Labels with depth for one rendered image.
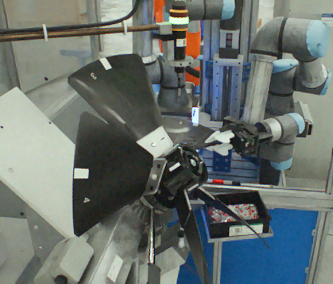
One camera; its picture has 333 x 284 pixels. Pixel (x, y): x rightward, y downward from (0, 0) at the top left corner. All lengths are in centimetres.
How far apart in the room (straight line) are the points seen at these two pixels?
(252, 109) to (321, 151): 186
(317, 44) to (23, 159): 90
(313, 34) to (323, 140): 189
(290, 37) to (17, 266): 108
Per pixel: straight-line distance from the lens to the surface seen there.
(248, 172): 189
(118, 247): 89
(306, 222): 167
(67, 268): 83
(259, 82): 134
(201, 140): 117
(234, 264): 181
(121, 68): 106
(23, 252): 136
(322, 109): 300
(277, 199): 157
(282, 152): 133
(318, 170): 323
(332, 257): 262
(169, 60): 96
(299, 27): 131
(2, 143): 101
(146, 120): 101
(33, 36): 87
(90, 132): 75
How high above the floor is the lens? 172
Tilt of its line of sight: 26 degrees down
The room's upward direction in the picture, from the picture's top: 2 degrees clockwise
